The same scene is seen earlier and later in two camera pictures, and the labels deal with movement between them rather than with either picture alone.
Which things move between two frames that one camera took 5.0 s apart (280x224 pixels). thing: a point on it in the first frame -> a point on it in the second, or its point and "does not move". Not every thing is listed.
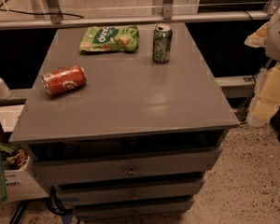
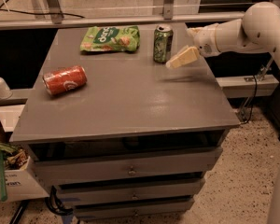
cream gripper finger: x=258 y=39 -> x=193 y=32
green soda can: x=162 y=37 does not move
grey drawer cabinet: x=120 y=136 does not move
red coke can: x=63 y=79 does not move
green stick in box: x=1 y=148 does not move
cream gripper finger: x=271 y=91 -> x=189 y=54
